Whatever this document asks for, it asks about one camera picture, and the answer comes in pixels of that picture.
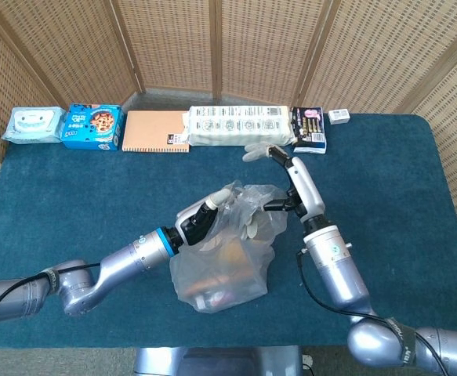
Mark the wicker folding screen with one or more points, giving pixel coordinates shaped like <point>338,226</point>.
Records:
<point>251,47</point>

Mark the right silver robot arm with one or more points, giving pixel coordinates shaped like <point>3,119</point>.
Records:
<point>334,262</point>

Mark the orange sausage stick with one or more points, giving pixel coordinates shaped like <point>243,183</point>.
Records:
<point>208,285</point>

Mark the brown spiral notebook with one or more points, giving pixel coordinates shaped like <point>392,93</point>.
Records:
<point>149,131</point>

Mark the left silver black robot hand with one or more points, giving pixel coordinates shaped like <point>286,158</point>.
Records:
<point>196,223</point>

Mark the silver robot torso base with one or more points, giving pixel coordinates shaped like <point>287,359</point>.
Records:
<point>212,362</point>

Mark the yellow snack box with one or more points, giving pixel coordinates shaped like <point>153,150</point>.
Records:
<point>234,252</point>

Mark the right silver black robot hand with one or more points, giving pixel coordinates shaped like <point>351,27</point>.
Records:
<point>304,184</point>

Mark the blue cookie box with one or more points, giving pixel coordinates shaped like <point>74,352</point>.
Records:
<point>91,127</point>

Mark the light blue wet wipes pack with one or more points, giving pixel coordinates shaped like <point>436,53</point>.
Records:
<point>32,125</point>

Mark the small white box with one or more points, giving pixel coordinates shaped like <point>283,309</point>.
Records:
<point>338,116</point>

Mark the dark small snack package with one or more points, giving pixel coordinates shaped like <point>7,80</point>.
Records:
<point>308,129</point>

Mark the blue carpet table cover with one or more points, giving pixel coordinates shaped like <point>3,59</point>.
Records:
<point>95,188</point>

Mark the clear plastic shopping bag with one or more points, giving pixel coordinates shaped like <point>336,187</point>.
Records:
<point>232,282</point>

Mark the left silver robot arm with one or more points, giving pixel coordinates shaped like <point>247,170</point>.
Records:
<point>134,254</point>

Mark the long white tissue pack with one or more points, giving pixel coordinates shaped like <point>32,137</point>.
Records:
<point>232,125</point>

